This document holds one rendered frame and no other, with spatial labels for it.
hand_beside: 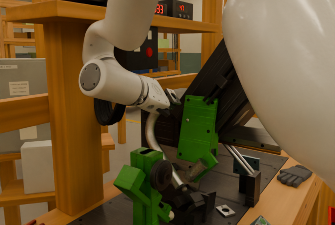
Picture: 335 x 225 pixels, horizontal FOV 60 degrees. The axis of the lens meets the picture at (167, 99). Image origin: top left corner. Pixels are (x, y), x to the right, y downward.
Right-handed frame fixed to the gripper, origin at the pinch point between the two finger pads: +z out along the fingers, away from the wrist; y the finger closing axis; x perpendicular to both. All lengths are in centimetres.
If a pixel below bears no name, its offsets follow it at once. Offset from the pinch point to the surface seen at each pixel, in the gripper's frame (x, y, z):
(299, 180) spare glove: -11, -37, 51
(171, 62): 155, 364, 550
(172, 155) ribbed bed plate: 12.8, -11.4, 11.4
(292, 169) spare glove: -10, -32, 59
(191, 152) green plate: 5.2, -14.9, 9.5
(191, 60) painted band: 182, 530, 892
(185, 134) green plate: 3.9, -9.0, 9.3
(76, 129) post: 28.1, 7.7, -10.1
